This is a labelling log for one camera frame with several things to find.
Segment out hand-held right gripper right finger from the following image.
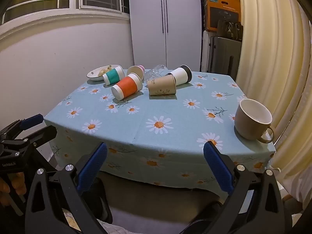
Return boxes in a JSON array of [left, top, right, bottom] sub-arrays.
[[180, 141, 286, 234]]

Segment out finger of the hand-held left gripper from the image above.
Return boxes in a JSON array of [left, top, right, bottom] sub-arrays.
[[15, 125, 58, 150], [0, 114, 44, 141]]

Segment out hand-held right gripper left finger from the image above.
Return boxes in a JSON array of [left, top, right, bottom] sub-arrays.
[[25, 142, 113, 234]]

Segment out white cup teal sleeve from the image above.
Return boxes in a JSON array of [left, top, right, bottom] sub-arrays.
[[102, 65, 125, 86]]

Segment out white cup orange sleeve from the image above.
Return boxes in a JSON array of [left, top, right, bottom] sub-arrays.
[[111, 73, 143, 101]]

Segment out brown paper cup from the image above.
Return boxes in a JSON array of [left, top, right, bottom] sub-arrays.
[[147, 74, 177, 96]]

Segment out white cup black lid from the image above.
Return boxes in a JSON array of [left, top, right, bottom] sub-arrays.
[[166, 65, 192, 86]]

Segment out pink cup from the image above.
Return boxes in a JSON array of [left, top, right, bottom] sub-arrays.
[[126, 65, 146, 81]]

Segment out clear glass cup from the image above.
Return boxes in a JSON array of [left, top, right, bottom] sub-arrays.
[[144, 64, 168, 81]]

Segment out person's left hand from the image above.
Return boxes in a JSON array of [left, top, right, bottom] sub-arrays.
[[0, 172, 27, 207]]

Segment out beige ceramic mug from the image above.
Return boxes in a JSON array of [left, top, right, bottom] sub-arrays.
[[234, 98, 275, 144]]

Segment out white plate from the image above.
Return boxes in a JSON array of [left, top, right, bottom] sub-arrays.
[[87, 65, 122, 81]]

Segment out food pieces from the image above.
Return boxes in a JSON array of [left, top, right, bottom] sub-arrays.
[[98, 65, 113, 77]]

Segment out blue daisy print tablecloth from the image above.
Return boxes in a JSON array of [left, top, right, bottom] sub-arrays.
[[44, 69, 276, 198]]

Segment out grey suitcase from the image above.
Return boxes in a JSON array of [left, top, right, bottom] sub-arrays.
[[208, 35, 242, 79]]

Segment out white folded board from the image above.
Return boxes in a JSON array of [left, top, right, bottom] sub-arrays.
[[200, 30, 210, 72]]

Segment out cream curtain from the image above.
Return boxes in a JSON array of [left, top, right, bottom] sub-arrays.
[[224, 0, 312, 210]]

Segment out dark handbag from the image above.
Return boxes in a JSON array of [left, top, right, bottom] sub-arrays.
[[216, 19, 244, 41]]

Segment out white wardrobe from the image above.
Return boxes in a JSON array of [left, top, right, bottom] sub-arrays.
[[128, 0, 203, 73]]

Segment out orange black cardboard box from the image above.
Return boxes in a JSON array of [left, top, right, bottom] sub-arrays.
[[203, 0, 242, 32]]

